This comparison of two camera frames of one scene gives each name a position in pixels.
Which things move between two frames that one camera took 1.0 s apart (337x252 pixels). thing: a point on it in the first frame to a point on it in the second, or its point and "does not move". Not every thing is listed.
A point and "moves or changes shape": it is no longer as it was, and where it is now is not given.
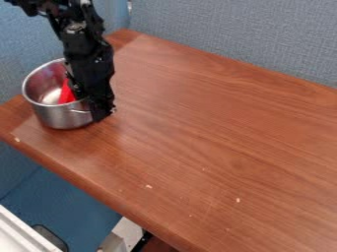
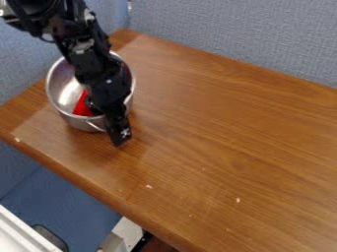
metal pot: [41, 86] moves or changes shape
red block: [65, 95] to [80, 108]
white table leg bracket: [123, 238] does not move
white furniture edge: [18, 237] does not move
